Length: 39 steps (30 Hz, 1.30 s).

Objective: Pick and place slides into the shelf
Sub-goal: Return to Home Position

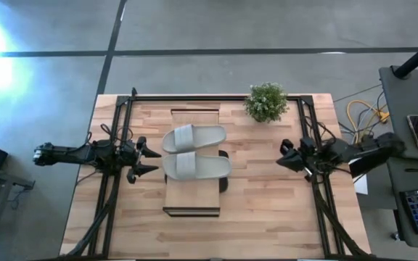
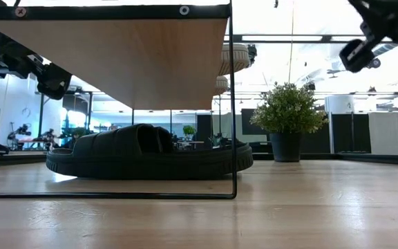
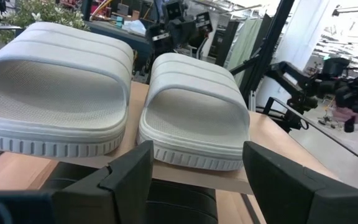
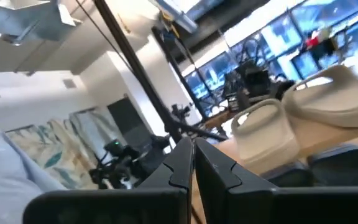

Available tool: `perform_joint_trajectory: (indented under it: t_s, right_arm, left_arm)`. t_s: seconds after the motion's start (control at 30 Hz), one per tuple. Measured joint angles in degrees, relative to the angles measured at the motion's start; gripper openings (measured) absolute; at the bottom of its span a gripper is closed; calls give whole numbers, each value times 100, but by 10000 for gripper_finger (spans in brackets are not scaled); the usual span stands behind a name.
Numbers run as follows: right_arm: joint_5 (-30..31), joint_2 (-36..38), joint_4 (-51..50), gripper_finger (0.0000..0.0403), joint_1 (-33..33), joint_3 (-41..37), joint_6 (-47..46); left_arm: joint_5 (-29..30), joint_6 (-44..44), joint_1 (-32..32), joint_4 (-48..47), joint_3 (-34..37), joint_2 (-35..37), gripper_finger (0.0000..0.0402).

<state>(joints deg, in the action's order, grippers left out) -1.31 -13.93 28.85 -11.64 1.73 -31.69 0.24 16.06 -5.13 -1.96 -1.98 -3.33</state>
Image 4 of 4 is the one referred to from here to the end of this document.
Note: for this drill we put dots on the black foam slide sandal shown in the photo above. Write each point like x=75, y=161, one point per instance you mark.
x=343, y=168

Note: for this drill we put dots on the leaf pattern wall panel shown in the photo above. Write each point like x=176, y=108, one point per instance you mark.
x=57, y=149

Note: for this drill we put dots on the dark door panel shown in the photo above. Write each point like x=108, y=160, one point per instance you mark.
x=129, y=121

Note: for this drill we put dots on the person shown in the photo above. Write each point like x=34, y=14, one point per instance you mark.
x=5, y=174

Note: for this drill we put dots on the black robot with green light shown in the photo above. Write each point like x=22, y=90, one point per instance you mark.
x=120, y=161

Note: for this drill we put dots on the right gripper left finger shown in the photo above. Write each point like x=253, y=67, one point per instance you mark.
x=120, y=207

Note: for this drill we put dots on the grey foam slide sandal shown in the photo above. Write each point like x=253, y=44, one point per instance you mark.
x=331, y=102
x=266, y=140

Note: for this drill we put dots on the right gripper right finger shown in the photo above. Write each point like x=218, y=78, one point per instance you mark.
x=259, y=205

